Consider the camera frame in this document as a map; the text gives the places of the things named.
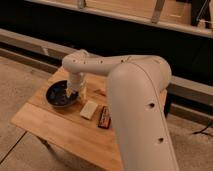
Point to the white sponge block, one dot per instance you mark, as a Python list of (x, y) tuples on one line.
[(88, 110)]

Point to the wooden table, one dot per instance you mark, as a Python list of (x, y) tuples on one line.
[(65, 127)]

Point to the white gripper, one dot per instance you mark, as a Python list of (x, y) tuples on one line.
[(76, 83)]

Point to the dark candy bar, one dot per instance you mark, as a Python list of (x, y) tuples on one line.
[(104, 119)]

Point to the dark ceramic bowl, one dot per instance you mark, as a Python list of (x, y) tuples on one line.
[(57, 97)]

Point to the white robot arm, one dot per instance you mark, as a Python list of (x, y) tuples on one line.
[(133, 87)]

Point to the orange carrot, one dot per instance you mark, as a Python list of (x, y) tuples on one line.
[(100, 92)]

